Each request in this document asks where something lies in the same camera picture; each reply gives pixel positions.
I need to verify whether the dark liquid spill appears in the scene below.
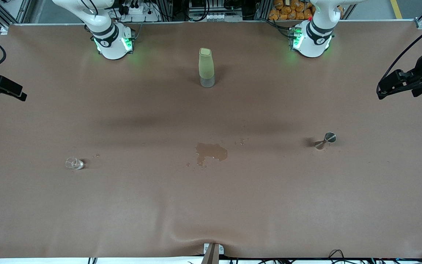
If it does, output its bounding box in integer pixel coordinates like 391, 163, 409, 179
196, 142, 229, 168

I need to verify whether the grey electronics box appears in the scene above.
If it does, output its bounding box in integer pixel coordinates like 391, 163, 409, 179
188, 0, 243, 22

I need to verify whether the brown table mat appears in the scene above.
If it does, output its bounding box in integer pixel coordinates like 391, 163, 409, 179
0, 20, 422, 259

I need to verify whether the green bottle with clear base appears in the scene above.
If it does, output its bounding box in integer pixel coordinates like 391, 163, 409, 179
199, 48, 215, 88

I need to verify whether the black cable loop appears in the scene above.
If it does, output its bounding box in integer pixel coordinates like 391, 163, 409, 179
328, 249, 347, 261

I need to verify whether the white power strip with plugs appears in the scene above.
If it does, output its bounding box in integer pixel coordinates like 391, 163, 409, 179
119, 0, 158, 22

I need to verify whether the steel double-cone jigger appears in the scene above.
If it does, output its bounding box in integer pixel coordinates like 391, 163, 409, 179
314, 132, 337, 150

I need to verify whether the metal table edge clamp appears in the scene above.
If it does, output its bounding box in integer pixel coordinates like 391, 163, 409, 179
203, 243, 225, 264

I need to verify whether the orange snack bag pile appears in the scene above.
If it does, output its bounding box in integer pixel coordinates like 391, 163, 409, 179
269, 0, 314, 21

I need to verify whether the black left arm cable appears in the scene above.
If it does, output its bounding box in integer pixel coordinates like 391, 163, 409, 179
377, 18, 422, 99

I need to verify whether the small clear glass cup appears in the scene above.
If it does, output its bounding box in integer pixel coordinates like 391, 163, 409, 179
65, 157, 85, 171

